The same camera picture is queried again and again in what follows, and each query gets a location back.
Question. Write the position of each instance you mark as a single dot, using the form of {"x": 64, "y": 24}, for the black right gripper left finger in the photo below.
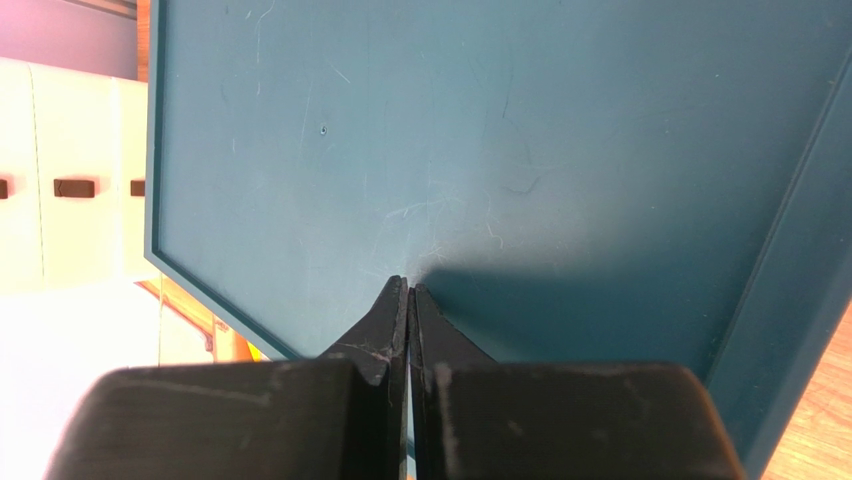
{"x": 341, "y": 415}

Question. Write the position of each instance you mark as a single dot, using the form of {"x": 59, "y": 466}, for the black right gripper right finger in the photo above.
{"x": 477, "y": 418}

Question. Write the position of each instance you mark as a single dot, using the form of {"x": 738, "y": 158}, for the teal drawer organizer box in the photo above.
{"x": 572, "y": 180}

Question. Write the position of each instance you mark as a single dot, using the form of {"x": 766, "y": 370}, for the white storage cabinet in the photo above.
{"x": 73, "y": 165}

